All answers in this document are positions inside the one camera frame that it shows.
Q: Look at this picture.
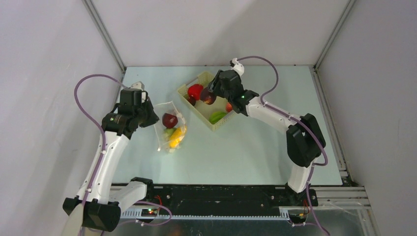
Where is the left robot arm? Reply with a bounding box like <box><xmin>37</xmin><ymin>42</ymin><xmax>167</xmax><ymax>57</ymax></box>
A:
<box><xmin>62</xmin><ymin>88</ymin><xmax>159</xmax><ymax>232</ymax></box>

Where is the orange peach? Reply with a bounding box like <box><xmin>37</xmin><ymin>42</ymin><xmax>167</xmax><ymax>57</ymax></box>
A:
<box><xmin>225</xmin><ymin>102</ymin><xmax>233</xmax><ymax>113</ymax></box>

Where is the small circuit board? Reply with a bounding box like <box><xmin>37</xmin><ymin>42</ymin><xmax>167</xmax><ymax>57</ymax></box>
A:
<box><xmin>141</xmin><ymin>208</ymin><xmax>159</xmax><ymax>217</ymax></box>

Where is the clear zip top bag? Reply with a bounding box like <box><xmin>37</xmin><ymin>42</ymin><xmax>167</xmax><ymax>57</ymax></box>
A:
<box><xmin>153</xmin><ymin>101</ymin><xmax>187</xmax><ymax>153</ymax></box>

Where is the red bell pepper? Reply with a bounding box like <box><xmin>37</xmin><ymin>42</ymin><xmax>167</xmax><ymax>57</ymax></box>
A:
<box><xmin>187</xmin><ymin>84</ymin><xmax>204</xmax><ymax>100</ymax></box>

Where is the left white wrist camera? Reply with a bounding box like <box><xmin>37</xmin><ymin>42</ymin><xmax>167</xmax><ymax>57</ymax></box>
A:
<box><xmin>129</xmin><ymin>81</ymin><xmax>145</xmax><ymax>90</ymax></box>

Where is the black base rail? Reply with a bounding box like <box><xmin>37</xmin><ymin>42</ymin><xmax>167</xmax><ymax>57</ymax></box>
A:
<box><xmin>145</xmin><ymin>184</ymin><xmax>318</xmax><ymax>217</ymax></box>

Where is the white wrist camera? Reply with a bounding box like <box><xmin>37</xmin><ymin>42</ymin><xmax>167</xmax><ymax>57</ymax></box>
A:
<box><xmin>129</xmin><ymin>81</ymin><xmax>145</xmax><ymax>90</ymax></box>
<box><xmin>230</xmin><ymin>58</ymin><xmax>244</xmax><ymax>77</ymax></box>

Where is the green cabbage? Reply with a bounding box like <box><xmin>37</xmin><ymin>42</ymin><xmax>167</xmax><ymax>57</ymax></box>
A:
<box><xmin>164</xmin><ymin>127</ymin><xmax>176</xmax><ymax>138</ymax></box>

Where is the dark red apple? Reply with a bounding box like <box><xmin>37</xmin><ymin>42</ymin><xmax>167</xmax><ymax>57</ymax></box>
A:
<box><xmin>200</xmin><ymin>87</ymin><xmax>217</xmax><ymax>105</ymax></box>

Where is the green leafy vegetable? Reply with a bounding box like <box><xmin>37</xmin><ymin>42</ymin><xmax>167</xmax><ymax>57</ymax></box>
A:
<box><xmin>208</xmin><ymin>111</ymin><xmax>227</xmax><ymax>124</ymax></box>

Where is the red yellow apple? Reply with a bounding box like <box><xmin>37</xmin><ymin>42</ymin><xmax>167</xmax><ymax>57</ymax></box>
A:
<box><xmin>162</xmin><ymin>113</ymin><xmax>178</xmax><ymax>129</ymax></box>

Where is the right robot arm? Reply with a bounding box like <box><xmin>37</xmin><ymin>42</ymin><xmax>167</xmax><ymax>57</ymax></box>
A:
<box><xmin>208</xmin><ymin>69</ymin><xmax>326</xmax><ymax>206</ymax></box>

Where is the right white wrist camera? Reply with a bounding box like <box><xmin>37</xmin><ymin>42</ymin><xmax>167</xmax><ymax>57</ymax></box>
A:
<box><xmin>230</xmin><ymin>58</ymin><xmax>244</xmax><ymax>77</ymax></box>

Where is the cream perforated plastic basket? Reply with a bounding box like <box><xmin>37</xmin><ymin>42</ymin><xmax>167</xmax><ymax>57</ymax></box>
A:
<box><xmin>177</xmin><ymin>71</ymin><xmax>236</xmax><ymax>131</ymax></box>

